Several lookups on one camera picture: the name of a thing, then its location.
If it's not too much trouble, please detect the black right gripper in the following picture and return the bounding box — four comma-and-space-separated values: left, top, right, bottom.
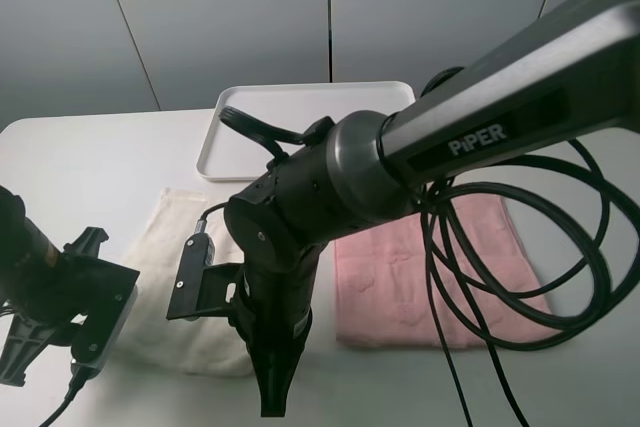
234, 245, 320, 417

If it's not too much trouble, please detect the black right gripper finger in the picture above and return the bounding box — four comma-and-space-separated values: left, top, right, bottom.
1, 319, 53, 387

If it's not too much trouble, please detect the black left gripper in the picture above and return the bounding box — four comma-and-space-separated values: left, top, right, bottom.
9, 226, 141, 348

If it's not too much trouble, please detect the cream white towel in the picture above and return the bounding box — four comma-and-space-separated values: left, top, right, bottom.
114, 188, 253, 377

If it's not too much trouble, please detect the pink towel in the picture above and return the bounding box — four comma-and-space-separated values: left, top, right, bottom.
334, 194, 540, 349

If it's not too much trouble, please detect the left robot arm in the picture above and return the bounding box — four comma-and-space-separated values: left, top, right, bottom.
1, 188, 139, 351

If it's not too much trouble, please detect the white plastic tray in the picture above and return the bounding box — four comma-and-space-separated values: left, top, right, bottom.
196, 81, 415, 182

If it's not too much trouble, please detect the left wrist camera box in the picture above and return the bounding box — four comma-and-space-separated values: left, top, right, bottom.
71, 284, 138, 378

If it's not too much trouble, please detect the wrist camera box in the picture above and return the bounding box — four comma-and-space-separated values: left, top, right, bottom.
71, 284, 138, 378
166, 219, 242, 321

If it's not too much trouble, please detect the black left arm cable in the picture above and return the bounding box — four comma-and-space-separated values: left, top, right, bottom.
29, 364, 91, 427

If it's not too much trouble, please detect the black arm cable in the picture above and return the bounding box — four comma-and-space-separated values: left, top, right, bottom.
418, 136, 640, 427
29, 364, 91, 427

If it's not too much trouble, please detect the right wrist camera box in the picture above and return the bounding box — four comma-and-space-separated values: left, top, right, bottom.
166, 219, 242, 321

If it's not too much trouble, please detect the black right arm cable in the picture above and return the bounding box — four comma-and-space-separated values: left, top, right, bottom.
418, 136, 640, 427

